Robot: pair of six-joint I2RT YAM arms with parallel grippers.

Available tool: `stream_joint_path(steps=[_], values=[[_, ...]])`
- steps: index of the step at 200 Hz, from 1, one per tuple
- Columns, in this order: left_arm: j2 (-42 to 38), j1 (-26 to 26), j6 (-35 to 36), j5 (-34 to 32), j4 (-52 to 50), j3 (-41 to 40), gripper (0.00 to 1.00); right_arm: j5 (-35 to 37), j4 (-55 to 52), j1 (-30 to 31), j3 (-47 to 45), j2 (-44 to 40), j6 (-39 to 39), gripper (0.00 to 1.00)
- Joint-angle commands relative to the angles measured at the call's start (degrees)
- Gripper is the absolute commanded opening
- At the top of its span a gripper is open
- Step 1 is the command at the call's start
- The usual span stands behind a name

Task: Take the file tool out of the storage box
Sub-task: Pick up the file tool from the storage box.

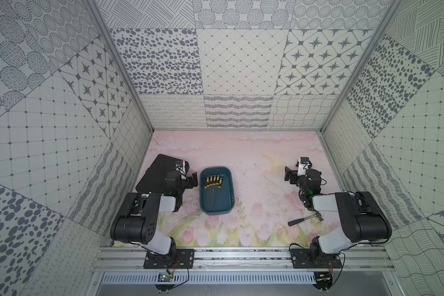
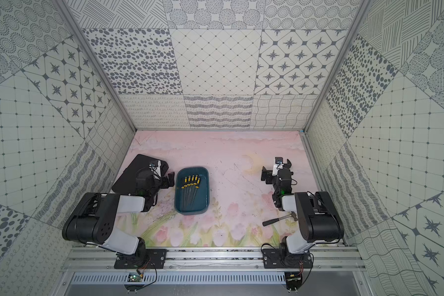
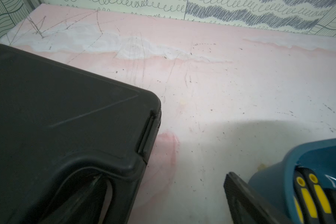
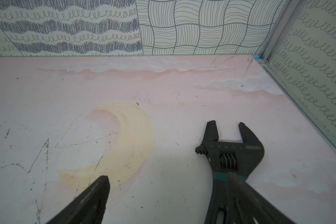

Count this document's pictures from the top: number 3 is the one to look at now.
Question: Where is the file with black yellow handle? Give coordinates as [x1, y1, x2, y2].
[293, 170, 319, 224]

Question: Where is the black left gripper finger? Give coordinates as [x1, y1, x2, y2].
[224, 172, 293, 224]

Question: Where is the teal plastic storage box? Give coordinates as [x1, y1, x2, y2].
[248, 139, 336, 224]

